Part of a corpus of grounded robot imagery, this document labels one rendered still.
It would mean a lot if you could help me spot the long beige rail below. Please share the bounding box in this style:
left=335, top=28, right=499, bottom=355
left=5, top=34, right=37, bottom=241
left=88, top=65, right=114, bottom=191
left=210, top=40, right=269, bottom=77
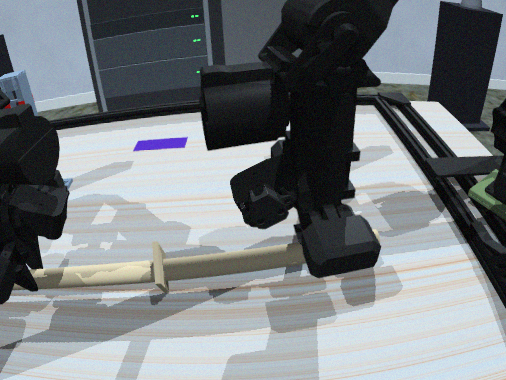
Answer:
left=29, top=241, right=306, bottom=293

